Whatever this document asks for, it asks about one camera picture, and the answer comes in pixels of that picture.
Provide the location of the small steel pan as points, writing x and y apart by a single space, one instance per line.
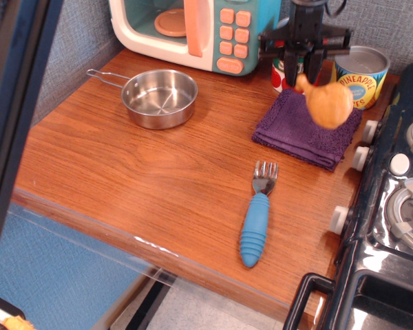
157 99

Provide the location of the white stove knob front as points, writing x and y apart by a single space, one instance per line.
338 219

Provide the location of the dark blurred foreground post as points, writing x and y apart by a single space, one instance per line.
27 29

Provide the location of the white stove knob rear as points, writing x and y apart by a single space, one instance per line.
369 131

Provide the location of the white stove knob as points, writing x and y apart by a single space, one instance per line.
360 157
338 219
369 131

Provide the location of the tomato sauce can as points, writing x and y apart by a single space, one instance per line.
278 77

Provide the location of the blue handled fork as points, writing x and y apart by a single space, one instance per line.
254 231

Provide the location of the pineapple slices can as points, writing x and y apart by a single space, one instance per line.
363 71

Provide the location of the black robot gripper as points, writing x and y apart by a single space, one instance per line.
306 35

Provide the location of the teal toy microwave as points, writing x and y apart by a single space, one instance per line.
215 36

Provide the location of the white stove knob middle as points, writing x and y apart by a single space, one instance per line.
360 157

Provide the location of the orange toy chicken leg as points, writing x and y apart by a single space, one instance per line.
329 105

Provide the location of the black toy stove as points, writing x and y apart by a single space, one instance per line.
373 283

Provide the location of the folded purple cloth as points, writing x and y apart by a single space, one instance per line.
288 127

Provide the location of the orange object bottom left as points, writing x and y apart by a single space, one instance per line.
17 323

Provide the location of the clear acrylic table guard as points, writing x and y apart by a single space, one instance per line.
64 279

